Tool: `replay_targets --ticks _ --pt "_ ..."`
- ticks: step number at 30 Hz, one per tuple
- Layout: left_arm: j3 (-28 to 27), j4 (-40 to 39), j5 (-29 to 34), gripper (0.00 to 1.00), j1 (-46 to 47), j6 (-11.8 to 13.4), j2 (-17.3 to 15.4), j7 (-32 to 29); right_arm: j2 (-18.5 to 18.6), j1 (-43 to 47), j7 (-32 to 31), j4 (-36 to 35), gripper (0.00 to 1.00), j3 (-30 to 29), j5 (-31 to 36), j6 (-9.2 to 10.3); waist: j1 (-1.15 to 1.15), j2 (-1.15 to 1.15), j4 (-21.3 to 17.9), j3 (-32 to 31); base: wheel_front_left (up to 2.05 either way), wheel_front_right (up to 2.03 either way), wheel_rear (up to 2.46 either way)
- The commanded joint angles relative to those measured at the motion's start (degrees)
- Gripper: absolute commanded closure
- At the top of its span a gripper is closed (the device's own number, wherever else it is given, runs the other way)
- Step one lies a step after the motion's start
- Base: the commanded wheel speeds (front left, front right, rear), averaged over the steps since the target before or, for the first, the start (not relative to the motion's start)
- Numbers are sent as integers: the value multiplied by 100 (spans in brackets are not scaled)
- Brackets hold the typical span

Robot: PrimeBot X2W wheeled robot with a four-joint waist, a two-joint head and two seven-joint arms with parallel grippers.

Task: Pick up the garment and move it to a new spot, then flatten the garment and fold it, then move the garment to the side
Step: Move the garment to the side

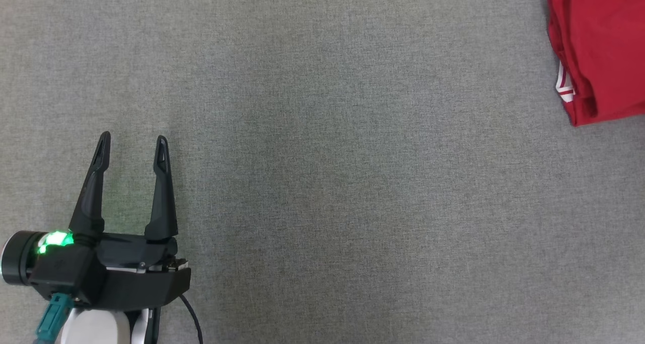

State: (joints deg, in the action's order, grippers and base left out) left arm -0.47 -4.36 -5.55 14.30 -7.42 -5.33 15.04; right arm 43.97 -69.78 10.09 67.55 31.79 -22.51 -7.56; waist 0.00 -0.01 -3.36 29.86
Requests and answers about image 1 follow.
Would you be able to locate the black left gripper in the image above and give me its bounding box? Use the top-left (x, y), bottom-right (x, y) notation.
top-left (38, 131), bottom-right (192, 312)

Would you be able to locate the red jersey with white sleeves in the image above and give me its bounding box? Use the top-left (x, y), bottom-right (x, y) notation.
top-left (542, 0), bottom-right (645, 127)

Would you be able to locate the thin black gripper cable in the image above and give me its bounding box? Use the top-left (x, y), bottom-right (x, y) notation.
top-left (179, 294), bottom-right (205, 344)

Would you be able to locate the teal camera cable connector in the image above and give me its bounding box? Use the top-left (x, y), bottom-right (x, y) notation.
top-left (34, 293), bottom-right (75, 344)

